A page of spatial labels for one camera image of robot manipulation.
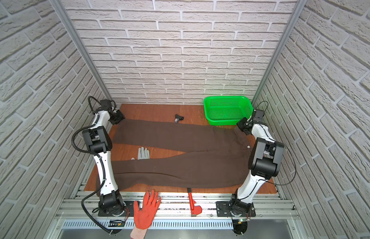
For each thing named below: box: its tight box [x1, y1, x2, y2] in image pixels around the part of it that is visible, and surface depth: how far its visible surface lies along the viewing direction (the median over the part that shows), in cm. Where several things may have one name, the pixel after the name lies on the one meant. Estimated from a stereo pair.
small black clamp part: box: [174, 114, 185, 123], surface depth 112 cm
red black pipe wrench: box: [186, 187, 203, 217], surface depth 75 cm
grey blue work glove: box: [137, 146, 150, 160], surface depth 94 cm
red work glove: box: [133, 189, 162, 230], surface depth 74 cm
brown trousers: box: [111, 119, 254, 194], surface depth 92 cm
